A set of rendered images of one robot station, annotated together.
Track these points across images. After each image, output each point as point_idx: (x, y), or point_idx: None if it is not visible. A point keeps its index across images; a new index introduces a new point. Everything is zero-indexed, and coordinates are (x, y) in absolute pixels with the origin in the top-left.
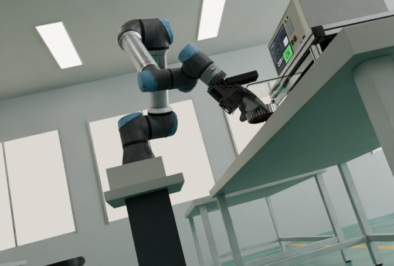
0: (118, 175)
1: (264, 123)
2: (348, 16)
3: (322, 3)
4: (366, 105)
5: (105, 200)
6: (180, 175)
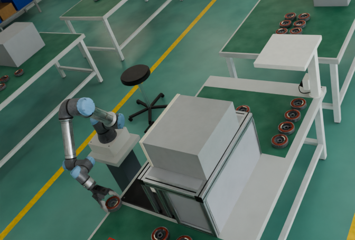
0: (93, 148)
1: (95, 228)
2: (176, 165)
3: (158, 152)
4: None
5: None
6: (116, 164)
